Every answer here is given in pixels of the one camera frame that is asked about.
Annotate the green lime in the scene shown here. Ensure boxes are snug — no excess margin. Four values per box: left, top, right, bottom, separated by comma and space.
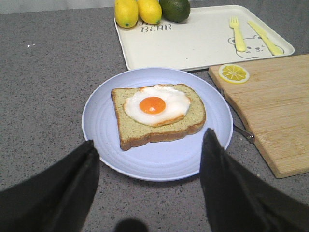
159, 0, 191, 23

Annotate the left yellow lemon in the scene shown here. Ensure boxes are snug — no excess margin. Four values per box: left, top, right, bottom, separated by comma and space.
114, 0, 139, 28

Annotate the light blue round plate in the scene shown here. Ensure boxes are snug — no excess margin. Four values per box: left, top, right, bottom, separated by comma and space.
82, 68, 233, 182

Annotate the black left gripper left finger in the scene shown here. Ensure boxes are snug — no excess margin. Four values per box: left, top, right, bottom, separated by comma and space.
0, 140, 99, 232

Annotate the fried egg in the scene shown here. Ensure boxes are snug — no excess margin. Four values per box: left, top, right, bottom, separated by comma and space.
124, 85, 191, 127

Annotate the yellow plastic fork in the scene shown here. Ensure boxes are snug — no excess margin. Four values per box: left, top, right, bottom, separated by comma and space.
229, 16, 247, 52

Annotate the wooden cutting board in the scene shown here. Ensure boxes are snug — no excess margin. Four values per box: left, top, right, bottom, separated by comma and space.
209, 55, 309, 178

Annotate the metal cutting board handle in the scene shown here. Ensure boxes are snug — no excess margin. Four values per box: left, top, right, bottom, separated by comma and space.
233, 124, 255, 144

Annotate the lemon slice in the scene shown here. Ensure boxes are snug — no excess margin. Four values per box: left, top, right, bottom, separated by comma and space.
218, 64, 250, 84

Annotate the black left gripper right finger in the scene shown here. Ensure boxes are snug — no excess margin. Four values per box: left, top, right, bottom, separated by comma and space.
200, 129, 309, 232

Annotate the cream bear tray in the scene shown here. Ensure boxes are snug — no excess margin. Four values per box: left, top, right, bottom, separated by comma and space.
116, 5, 294, 71

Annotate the right yellow lemon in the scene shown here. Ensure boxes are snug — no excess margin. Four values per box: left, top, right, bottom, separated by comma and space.
137, 0, 162, 25

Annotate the yellow plastic knife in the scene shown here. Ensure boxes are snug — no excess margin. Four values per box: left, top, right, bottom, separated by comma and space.
247, 21, 283, 56

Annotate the yellow lemon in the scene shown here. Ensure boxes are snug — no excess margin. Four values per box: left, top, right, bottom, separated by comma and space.
137, 0, 162, 25
114, 0, 139, 28

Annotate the bread slice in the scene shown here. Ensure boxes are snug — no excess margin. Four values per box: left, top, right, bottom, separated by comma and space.
111, 84, 206, 150

